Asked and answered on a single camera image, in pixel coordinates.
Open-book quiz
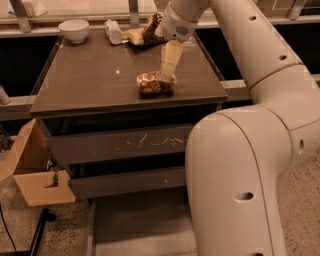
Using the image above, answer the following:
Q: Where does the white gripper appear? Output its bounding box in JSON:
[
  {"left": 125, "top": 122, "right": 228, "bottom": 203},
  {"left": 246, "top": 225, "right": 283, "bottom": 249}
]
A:
[{"left": 155, "top": 2, "right": 195, "bottom": 81}]

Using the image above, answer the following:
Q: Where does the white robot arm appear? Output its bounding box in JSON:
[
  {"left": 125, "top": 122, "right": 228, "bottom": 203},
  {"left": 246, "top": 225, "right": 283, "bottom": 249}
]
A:
[{"left": 157, "top": 0, "right": 320, "bottom": 256}]

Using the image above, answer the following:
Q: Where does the grey drawer cabinet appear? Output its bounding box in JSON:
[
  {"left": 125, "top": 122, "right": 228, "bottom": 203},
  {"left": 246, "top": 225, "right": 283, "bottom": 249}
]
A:
[{"left": 29, "top": 25, "right": 229, "bottom": 201}]

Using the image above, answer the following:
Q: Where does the grey top drawer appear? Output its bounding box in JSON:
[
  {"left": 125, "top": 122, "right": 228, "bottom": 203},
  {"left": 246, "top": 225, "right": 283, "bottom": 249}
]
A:
[{"left": 47, "top": 124, "right": 193, "bottom": 164}]

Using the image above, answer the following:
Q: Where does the grey drawer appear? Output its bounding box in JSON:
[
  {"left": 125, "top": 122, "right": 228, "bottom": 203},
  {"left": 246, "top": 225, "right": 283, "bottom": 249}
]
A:
[
  {"left": 68, "top": 167, "right": 185, "bottom": 199},
  {"left": 47, "top": 124, "right": 193, "bottom": 164},
  {"left": 87, "top": 187, "right": 198, "bottom": 256}
]

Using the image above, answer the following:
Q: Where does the grey middle drawer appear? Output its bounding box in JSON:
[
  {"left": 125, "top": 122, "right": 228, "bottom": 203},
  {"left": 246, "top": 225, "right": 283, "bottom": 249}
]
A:
[{"left": 68, "top": 167, "right": 185, "bottom": 199}]

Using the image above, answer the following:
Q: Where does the grey bottom drawer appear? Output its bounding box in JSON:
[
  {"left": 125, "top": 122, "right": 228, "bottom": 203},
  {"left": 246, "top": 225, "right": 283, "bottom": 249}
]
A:
[{"left": 87, "top": 187, "right": 198, "bottom": 256}]

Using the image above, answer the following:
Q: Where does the brown snack bag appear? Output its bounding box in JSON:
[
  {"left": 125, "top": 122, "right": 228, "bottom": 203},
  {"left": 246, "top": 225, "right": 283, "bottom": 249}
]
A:
[{"left": 122, "top": 12, "right": 166, "bottom": 46}]

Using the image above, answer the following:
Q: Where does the white bowl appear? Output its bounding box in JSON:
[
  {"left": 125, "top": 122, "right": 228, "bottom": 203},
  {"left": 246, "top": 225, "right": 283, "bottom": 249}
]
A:
[{"left": 58, "top": 19, "right": 89, "bottom": 43}]

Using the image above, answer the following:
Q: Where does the cardboard box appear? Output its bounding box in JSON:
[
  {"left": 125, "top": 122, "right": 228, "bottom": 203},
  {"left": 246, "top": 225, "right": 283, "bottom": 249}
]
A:
[{"left": 0, "top": 119, "right": 76, "bottom": 206}]

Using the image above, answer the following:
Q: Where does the black metal stand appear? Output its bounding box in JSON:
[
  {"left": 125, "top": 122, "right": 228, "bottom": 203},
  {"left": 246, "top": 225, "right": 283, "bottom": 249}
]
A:
[{"left": 0, "top": 208, "right": 56, "bottom": 256}]

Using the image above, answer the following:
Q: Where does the grey horizontal rail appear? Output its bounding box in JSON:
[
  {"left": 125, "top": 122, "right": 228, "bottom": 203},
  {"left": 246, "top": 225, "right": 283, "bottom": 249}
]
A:
[{"left": 221, "top": 72, "right": 320, "bottom": 104}]

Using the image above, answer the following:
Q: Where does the black cable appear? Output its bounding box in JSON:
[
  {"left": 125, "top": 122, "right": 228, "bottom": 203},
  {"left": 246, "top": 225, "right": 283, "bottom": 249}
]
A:
[{"left": 0, "top": 203, "right": 18, "bottom": 254}]

